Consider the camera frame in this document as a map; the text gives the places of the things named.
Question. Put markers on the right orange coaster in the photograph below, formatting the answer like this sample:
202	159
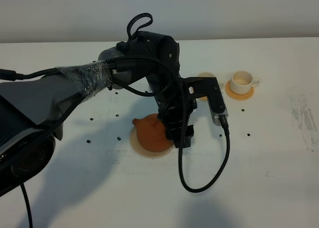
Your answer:
240	95

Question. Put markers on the brown clay teapot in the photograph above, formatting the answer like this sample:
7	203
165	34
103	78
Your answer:
151	134

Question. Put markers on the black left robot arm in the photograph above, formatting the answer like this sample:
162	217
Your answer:
33	107

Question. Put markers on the orange coaster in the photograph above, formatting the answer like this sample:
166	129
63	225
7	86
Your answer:
240	95
204	98

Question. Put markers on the right white teacup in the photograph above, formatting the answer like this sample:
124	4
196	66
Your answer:
242	82

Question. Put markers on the beige teapot coaster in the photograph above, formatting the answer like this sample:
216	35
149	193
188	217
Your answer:
137	147

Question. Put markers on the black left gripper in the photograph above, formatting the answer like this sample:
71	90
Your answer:
171	113

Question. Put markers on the left orange coaster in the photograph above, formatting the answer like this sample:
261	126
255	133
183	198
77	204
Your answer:
204	98

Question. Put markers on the left white teacup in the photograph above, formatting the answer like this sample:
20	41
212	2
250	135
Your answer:
208	74

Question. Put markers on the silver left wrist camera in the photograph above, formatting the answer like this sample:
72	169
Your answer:
208	87

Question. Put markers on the white teacup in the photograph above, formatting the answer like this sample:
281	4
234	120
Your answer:
208	74
242	82

